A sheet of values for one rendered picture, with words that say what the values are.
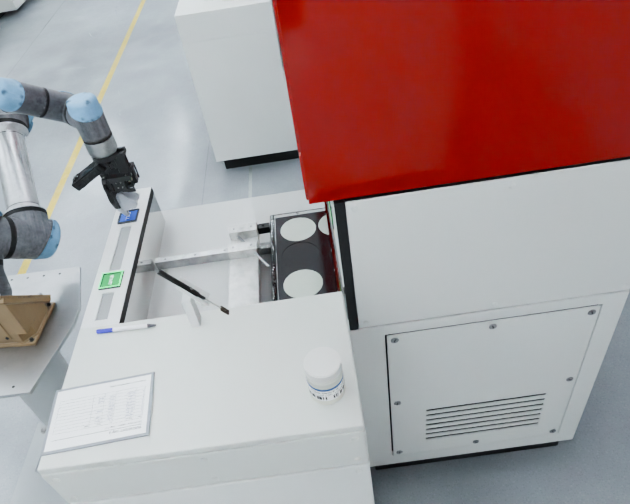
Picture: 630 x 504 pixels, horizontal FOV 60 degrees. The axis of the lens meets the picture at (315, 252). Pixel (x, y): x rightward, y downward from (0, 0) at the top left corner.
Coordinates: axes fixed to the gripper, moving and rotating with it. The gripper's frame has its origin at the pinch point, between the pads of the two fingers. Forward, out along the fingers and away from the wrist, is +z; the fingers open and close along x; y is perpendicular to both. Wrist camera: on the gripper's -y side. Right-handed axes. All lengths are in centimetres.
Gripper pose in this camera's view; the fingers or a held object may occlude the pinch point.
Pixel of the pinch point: (123, 212)
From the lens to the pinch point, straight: 167.6
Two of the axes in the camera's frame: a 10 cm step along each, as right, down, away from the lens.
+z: 1.2, 7.3, 6.8
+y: 9.9, -1.5, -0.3
